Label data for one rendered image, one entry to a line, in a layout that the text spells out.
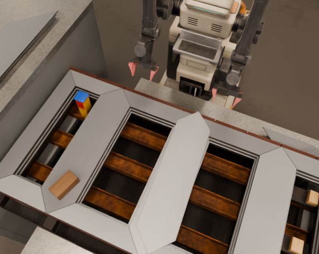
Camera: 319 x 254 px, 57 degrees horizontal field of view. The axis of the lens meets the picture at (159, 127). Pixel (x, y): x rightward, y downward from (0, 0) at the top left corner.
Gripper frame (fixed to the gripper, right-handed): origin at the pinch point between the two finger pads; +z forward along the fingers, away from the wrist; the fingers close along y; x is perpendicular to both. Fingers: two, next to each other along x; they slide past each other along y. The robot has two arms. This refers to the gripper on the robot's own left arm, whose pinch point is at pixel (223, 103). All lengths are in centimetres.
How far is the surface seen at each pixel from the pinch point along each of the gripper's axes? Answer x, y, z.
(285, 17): 231, 38, -5
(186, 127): -5.0, -13.7, 17.1
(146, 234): -55, -13, 42
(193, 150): -15.0, -6.3, 22.1
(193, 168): -22.8, -3.5, 26.1
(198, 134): -6.6, -6.3, 17.9
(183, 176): -28.0, -6.4, 28.7
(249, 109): 112, 26, 55
